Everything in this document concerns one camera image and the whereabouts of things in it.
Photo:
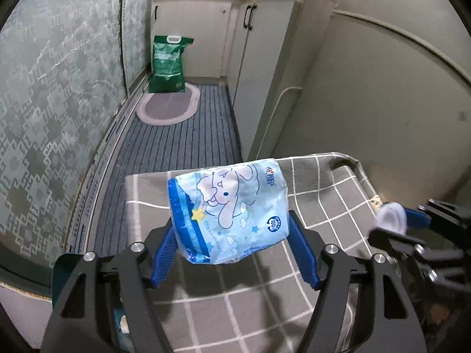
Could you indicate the white pipe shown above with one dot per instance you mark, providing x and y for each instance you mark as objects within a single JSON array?
[{"x": 283, "y": 95}]

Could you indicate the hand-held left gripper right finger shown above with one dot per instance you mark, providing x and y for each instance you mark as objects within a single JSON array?
[{"x": 305, "y": 257}]

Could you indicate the white plastic cup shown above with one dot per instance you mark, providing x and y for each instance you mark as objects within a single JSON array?
[{"x": 392, "y": 217}]

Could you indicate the grey checked tablecloth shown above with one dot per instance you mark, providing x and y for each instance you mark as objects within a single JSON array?
[{"x": 257, "y": 301}]

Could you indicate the crumpled beige paper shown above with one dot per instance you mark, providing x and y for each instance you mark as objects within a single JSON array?
[{"x": 377, "y": 202}]

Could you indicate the patterned frosted glass door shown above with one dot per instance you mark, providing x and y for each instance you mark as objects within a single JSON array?
[
  {"x": 48, "y": 117},
  {"x": 138, "y": 25}
]

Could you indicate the blue cartoon print packet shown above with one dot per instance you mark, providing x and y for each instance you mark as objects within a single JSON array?
[{"x": 228, "y": 209}]

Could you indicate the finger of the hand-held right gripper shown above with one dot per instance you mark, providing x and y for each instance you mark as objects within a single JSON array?
[
  {"x": 417, "y": 217},
  {"x": 395, "y": 241}
]

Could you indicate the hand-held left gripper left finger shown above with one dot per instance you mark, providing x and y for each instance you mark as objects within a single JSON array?
[{"x": 162, "y": 261}]

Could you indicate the striped grey floor rug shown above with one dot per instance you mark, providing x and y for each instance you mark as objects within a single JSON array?
[{"x": 176, "y": 147}]

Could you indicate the low white cabinet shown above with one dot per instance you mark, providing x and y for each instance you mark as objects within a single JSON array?
[{"x": 191, "y": 33}]

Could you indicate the oval purple floor mat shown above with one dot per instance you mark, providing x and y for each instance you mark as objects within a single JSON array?
[{"x": 167, "y": 104}]

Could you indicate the large white appliance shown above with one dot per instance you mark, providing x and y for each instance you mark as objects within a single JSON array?
[{"x": 386, "y": 99}]

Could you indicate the tall white cabinet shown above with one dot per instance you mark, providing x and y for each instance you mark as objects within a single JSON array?
[{"x": 279, "y": 62}]

